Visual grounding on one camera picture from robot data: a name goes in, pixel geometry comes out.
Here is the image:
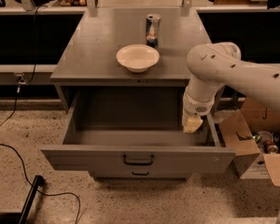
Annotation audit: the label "grey bottom drawer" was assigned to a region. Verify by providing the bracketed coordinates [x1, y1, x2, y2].
[90, 171, 191, 179]

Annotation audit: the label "black floor cable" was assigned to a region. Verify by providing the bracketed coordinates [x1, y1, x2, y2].
[0, 142, 82, 224]

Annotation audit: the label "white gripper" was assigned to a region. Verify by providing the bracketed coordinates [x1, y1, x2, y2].
[182, 91, 215, 133]

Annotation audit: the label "grey drawer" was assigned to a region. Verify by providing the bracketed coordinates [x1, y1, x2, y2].
[42, 87, 235, 174]
[90, 171, 191, 179]

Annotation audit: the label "white bowl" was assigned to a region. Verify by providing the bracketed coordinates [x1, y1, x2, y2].
[116, 44, 160, 73]

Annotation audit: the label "blue silver drink can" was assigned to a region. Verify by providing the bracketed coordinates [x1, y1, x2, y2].
[146, 14, 161, 49]

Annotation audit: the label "grey top drawer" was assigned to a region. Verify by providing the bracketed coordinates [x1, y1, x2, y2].
[42, 87, 235, 174]

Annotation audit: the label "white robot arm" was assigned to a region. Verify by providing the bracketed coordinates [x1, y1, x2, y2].
[183, 43, 280, 128]

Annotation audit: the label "cans in cardboard box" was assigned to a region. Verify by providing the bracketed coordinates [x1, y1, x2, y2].
[253, 131, 280, 154]

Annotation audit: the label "grey drawer cabinet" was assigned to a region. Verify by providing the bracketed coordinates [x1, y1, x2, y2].
[49, 7, 230, 182]

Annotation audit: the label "open cardboard box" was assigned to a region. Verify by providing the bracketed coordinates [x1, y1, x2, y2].
[219, 98, 280, 187]

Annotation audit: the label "black stand base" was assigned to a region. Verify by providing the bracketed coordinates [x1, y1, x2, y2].
[0, 175, 45, 224]

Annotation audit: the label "black hanging cable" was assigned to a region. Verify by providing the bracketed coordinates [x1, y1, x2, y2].
[0, 5, 43, 138]

